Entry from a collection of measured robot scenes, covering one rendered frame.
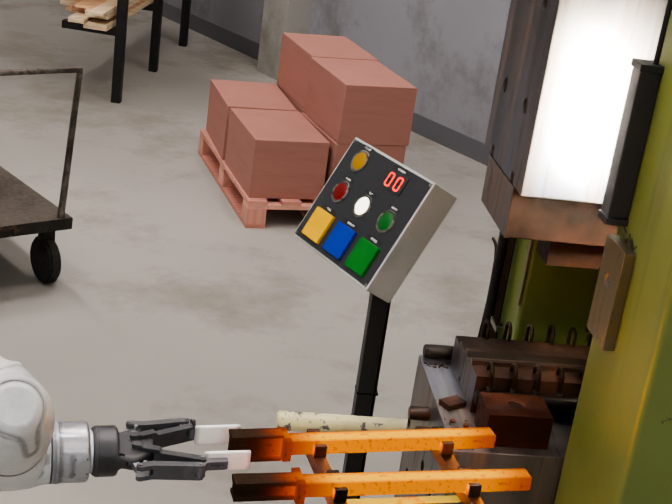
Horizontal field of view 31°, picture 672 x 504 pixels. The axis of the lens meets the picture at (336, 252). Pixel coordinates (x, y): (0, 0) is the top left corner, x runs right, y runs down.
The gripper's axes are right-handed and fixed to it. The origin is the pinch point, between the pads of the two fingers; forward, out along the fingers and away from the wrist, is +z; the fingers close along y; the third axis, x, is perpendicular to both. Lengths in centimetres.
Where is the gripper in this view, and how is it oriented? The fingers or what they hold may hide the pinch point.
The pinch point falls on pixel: (226, 446)
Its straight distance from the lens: 186.6
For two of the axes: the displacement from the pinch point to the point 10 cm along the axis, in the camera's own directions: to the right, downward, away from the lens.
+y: 2.8, 3.8, -8.8
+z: 9.5, 0.2, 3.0
